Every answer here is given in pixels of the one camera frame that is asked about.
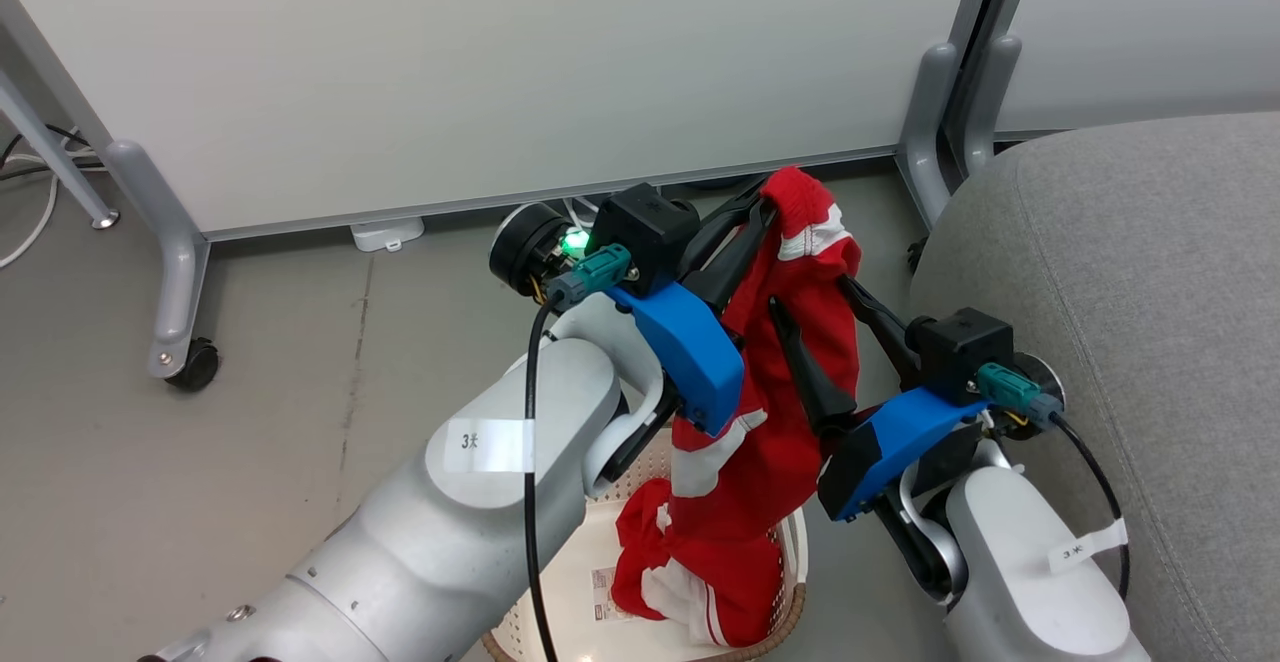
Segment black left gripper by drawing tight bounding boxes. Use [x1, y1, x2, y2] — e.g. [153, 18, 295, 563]
[489, 182, 776, 311]

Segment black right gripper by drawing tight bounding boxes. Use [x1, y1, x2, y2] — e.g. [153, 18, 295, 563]
[770, 277, 1066, 435]

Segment red white striped garment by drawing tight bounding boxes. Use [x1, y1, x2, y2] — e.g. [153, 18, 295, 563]
[610, 165, 863, 649]

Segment cream perforated laundry basket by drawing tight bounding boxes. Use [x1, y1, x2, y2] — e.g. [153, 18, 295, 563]
[480, 422, 809, 662]

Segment printed label inside basket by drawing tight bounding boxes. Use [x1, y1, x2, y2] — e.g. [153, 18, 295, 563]
[590, 566, 641, 624]

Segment grey curved partition foot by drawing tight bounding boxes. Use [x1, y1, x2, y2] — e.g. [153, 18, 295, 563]
[964, 34, 1023, 179]
[897, 40, 963, 230]

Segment wide white partition panel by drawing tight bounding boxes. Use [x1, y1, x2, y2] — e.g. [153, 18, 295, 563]
[0, 0, 1001, 241]

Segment grey fabric ottoman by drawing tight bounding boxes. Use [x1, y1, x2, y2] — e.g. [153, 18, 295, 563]
[910, 112, 1280, 662]

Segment white floor power box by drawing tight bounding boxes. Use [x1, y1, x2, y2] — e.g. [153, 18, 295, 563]
[350, 217, 426, 253]

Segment grey partition leg with caster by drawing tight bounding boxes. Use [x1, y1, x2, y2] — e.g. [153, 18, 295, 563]
[105, 140, 221, 391]

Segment thin grey diagonal pole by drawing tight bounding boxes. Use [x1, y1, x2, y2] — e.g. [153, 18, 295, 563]
[0, 72, 121, 231]

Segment teal left cable connector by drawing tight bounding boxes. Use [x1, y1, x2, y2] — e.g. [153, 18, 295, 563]
[547, 244, 636, 311]

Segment teal cable connector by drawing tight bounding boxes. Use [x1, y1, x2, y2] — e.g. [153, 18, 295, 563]
[977, 362, 1063, 428]
[547, 244, 636, 311]

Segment teal right cable connector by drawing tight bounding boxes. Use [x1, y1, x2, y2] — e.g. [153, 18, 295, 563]
[977, 362, 1063, 428]

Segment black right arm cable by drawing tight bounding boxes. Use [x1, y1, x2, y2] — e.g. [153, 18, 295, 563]
[1050, 412, 1133, 603]

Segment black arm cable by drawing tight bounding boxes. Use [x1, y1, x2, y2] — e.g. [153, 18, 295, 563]
[523, 297, 563, 662]
[1050, 412, 1133, 603]

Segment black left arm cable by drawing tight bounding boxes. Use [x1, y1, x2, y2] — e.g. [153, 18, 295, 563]
[523, 297, 563, 662]

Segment white floor cable bundle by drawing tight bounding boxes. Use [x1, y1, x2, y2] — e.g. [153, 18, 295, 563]
[0, 132, 106, 270]

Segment black floor cable bundle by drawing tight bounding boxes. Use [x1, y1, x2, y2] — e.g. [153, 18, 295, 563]
[0, 125, 106, 185]

